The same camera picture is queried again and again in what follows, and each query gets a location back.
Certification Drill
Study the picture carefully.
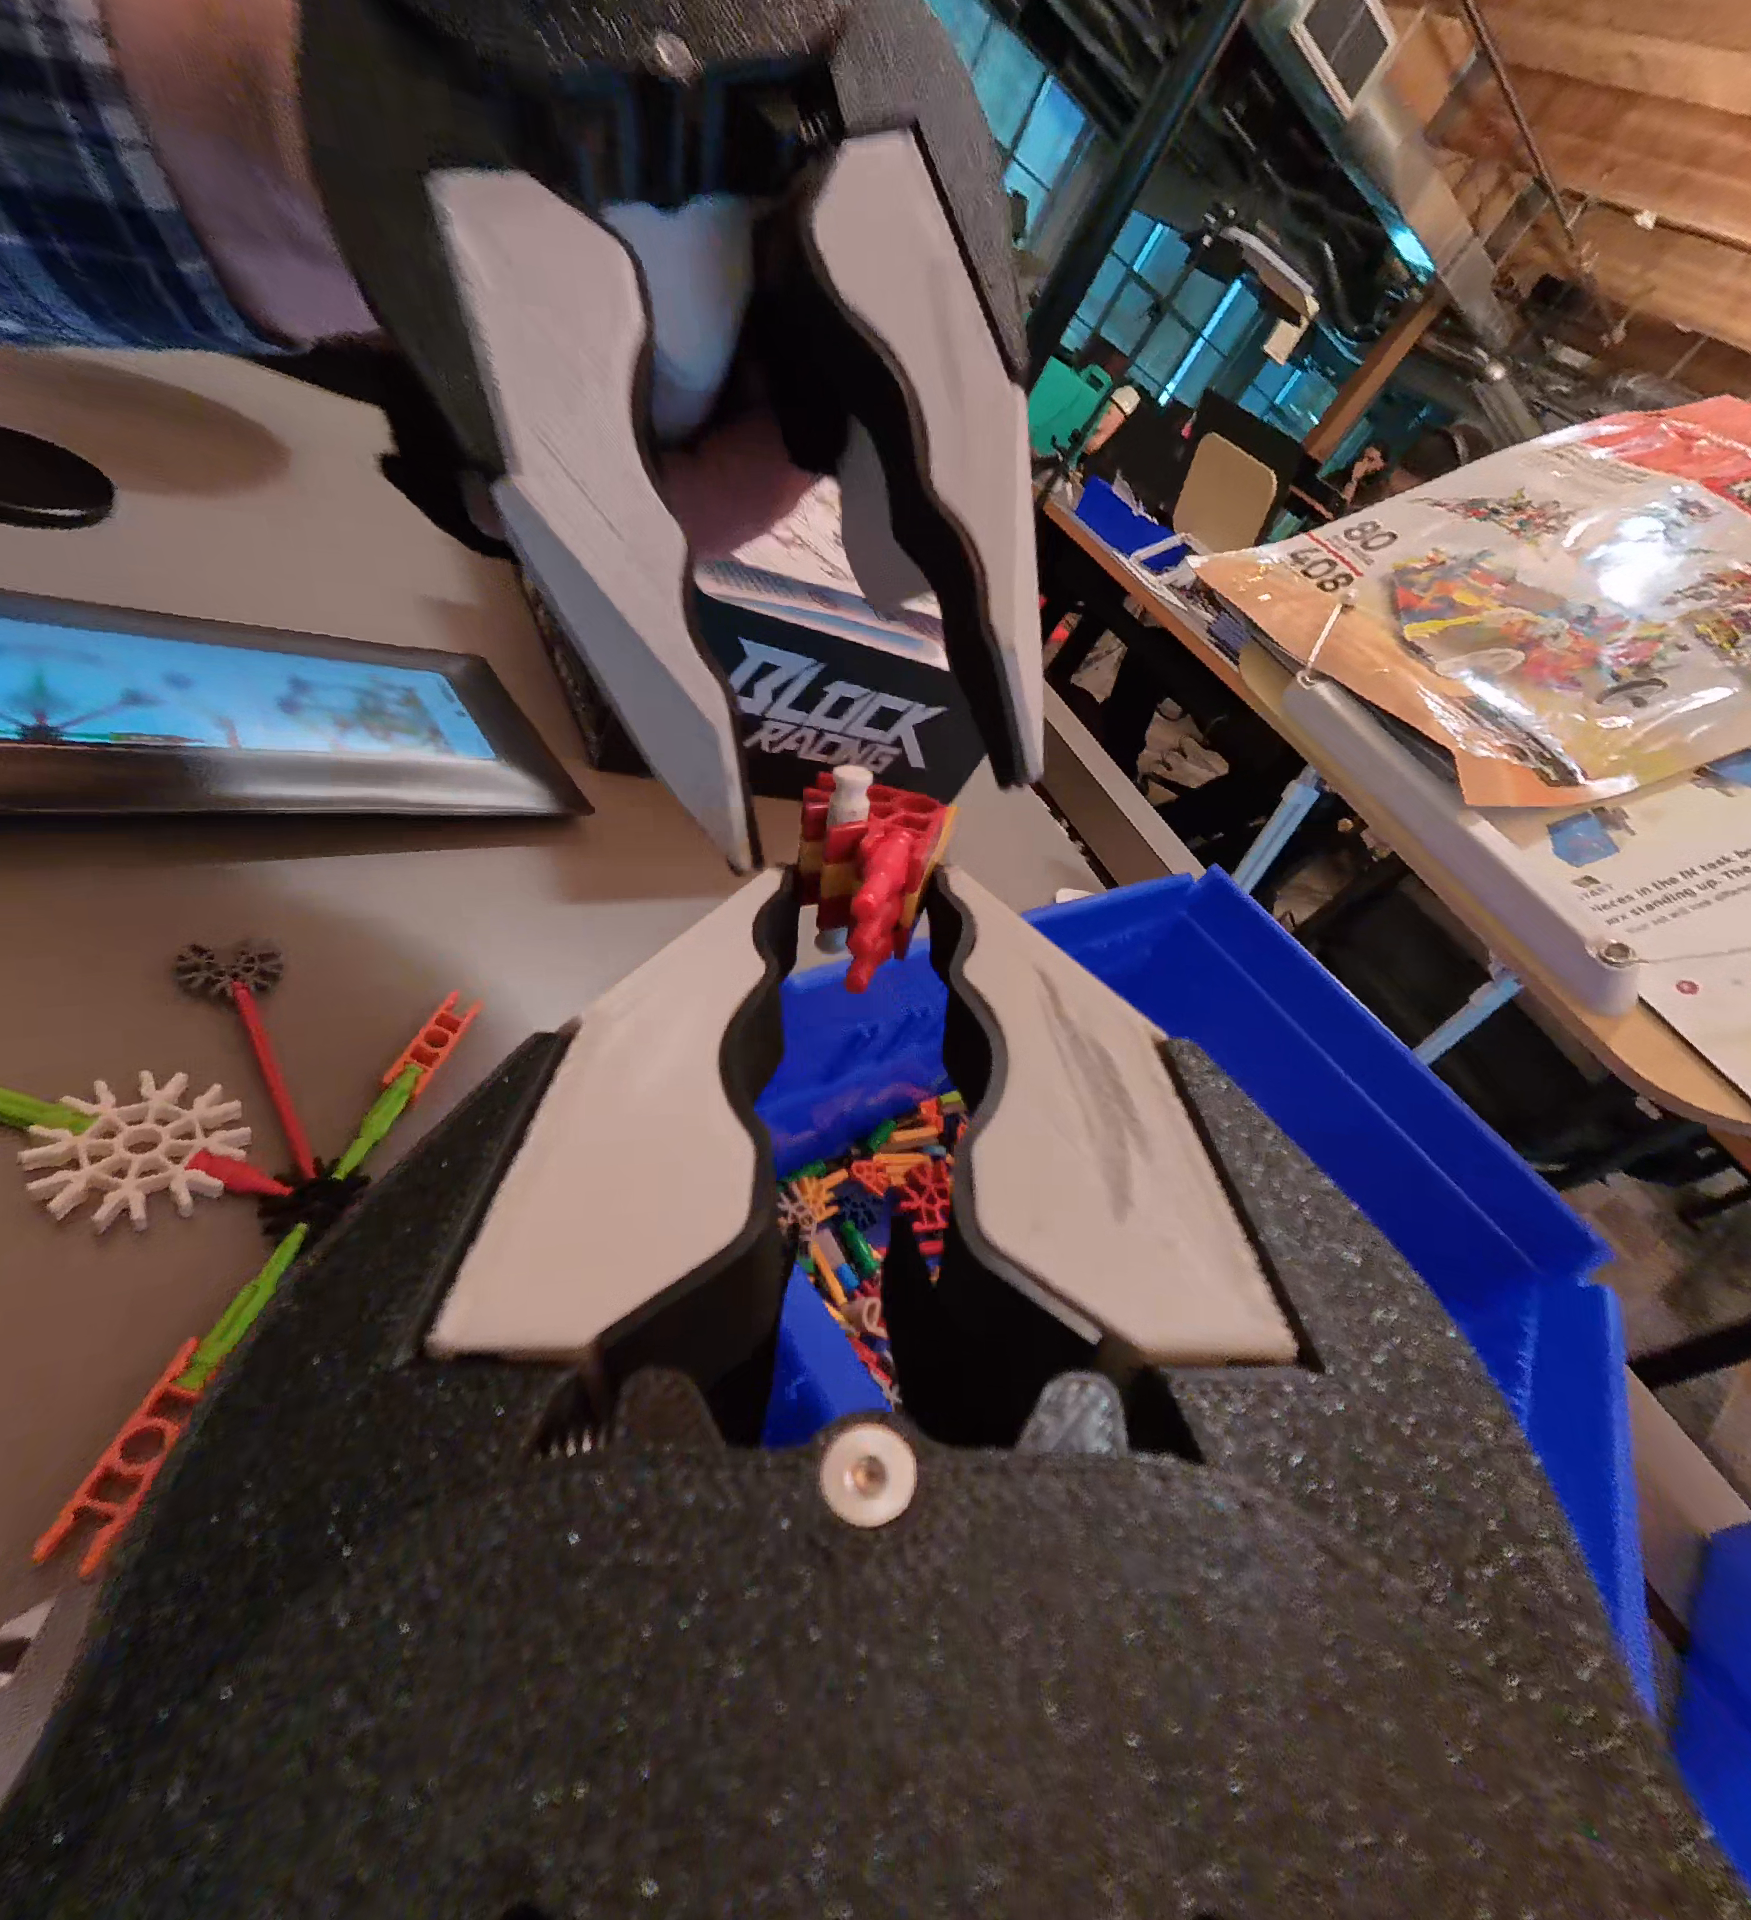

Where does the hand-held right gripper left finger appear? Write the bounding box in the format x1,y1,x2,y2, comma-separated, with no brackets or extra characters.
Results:
426,864,803,1448

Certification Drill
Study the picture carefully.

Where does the black framed tablet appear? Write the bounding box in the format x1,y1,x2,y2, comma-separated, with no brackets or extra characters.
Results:
0,576,591,819

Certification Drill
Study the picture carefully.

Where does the flat star toy rod model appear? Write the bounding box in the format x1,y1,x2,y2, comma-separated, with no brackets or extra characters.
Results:
0,937,484,1580

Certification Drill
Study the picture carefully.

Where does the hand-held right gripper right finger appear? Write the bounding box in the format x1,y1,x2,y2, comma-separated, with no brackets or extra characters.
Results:
933,864,1304,1374

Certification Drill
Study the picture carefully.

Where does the pile of colourful toy pieces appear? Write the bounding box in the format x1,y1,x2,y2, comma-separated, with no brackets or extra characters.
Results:
777,1096,975,1390

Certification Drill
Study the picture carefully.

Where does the person's left hand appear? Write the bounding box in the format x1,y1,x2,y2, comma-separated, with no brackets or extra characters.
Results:
99,0,381,350

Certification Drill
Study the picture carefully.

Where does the black oval object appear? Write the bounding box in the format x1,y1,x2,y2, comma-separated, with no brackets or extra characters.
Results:
0,398,115,531

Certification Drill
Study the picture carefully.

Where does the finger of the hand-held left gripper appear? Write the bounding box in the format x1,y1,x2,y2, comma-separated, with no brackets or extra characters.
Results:
426,168,765,876
802,128,1049,795

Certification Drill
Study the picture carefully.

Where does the person's left forearm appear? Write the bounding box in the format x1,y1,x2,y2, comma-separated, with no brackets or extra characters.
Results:
0,0,277,354

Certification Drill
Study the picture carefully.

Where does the red yellow toy connector assembly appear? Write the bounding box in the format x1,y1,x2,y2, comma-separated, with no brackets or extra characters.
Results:
798,780,958,995

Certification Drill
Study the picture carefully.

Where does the short white toy rod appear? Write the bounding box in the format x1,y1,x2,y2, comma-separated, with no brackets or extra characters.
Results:
816,764,877,954

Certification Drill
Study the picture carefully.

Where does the black cardboard box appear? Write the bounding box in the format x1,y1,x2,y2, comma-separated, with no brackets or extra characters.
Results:
523,517,989,805

